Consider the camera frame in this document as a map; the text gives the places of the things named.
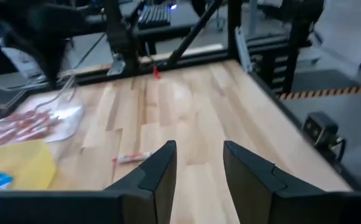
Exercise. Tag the silver metal bracket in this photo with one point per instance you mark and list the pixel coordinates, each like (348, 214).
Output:
(116, 67)
(242, 49)

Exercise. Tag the clear plastic bin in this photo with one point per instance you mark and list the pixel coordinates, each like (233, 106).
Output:
(71, 115)

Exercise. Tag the orange black striped strip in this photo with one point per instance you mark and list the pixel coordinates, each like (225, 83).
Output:
(323, 92)

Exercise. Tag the white paper sheet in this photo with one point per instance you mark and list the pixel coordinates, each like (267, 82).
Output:
(21, 63)

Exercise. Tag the Smarties candy roll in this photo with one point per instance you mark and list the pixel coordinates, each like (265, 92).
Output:
(134, 157)
(34, 115)
(12, 138)
(28, 127)

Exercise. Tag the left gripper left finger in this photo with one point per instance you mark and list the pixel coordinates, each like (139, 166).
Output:
(155, 193)

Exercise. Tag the black table-level camera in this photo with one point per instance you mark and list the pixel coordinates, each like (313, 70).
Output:
(319, 129)

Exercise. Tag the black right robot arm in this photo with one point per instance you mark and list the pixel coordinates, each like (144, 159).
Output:
(121, 37)

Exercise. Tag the black backlit keyboard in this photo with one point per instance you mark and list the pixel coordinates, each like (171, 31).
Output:
(154, 17)

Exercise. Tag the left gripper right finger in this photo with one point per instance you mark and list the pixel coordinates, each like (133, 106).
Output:
(255, 193)

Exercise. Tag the red tag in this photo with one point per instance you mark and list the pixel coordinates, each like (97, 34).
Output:
(156, 73)

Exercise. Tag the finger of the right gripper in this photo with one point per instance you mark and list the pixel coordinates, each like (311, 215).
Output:
(49, 70)
(59, 67)

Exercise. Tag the yellow plastic bin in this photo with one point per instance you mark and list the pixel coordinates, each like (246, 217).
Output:
(21, 165)

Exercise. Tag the dark grey keyboard desk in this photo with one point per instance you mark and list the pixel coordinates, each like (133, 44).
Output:
(183, 18)

